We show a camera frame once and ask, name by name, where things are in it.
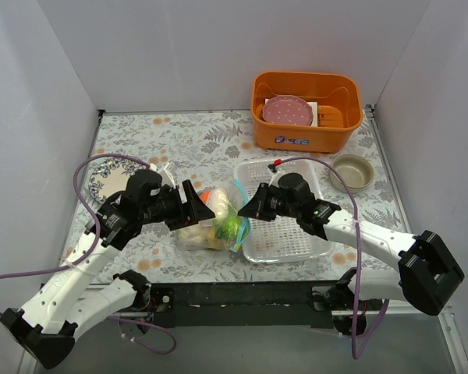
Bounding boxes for orange tangerine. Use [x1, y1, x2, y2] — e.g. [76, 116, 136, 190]
[200, 189, 217, 205]

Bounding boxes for white radish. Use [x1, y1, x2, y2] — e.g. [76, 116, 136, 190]
[207, 188, 231, 214]

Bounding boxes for orange soap dish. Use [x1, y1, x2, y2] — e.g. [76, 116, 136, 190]
[317, 104, 344, 128]

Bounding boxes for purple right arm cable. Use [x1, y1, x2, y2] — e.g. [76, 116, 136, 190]
[276, 157, 389, 360]

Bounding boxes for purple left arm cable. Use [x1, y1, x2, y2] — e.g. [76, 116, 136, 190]
[0, 153, 177, 355]

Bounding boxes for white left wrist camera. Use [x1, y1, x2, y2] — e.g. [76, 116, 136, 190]
[150, 161, 178, 188]

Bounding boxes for black base bar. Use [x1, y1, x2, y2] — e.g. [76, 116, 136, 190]
[105, 280, 379, 330]

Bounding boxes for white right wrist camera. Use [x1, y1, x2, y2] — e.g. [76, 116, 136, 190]
[268, 159, 285, 186]

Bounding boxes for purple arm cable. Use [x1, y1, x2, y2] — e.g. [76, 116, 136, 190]
[0, 153, 177, 355]
[276, 157, 389, 360]

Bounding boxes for white plastic basket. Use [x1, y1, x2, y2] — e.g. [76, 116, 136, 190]
[234, 159, 335, 263]

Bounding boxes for white cauliflower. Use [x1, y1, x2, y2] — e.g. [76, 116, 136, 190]
[176, 224, 209, 250]

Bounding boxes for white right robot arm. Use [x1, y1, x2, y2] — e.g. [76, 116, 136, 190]
[238, 173, 464, 316]

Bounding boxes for pink dotted plate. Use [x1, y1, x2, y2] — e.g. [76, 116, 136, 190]
[261, 95, 314, 126]

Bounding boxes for floral tablecloth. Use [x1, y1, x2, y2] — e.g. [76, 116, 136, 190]
[58, 110, 418, 284]

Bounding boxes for green bell pepper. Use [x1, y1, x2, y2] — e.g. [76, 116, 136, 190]
[215, 216, 243, 242]

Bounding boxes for blue floral plate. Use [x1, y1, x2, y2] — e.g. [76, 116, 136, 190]
[87, 157, 146, 204]

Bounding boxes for beige ceramic bowl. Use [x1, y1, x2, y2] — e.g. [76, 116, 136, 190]
[331, 154, 375, 193]

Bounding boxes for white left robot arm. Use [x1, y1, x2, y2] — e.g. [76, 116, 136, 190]
[0, 169, 215, 369]

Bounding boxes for yellow pear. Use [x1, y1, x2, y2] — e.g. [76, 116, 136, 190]
[206, 227, 225, 250]

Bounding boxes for orange plastic tub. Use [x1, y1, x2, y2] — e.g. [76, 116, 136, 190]
[250, 71, 363, 153]

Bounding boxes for clear zip top bag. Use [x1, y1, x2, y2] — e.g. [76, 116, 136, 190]
[175, 179, 251, 252]

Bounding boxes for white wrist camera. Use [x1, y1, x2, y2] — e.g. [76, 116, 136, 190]
[268, 159, 285, 186]
[150, 161, 178, 188]

